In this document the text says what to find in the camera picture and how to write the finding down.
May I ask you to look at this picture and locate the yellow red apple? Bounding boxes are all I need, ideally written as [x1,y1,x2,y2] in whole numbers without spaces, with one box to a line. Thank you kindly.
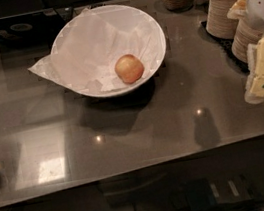
[114,54,145,84]

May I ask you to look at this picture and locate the white ceramic bowl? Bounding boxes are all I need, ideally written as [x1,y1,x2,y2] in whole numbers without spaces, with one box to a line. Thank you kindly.
[43,0,175,107]

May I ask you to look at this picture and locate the front stack of paper plates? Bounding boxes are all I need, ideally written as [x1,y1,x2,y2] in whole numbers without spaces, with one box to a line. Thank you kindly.
[232,19,263,63]

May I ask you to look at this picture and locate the stack of paper plates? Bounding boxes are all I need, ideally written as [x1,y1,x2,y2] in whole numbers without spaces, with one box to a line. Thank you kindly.
[232,19,263,63]
[206,0,238,40]

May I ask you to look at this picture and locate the black rubber mat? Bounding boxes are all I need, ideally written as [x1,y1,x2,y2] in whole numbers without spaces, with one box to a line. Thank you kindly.
[206,31,249,74]

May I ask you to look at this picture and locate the rear stack of paper plates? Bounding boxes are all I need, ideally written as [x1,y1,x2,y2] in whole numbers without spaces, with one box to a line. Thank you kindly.
[206,0,238,40]

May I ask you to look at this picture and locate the black box under table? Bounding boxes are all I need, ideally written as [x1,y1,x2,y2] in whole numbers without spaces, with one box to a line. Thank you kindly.
[183,175,255,211]

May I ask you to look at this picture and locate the white paper napkin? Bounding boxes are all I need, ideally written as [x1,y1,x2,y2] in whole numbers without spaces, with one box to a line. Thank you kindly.
[18,0,168,105]

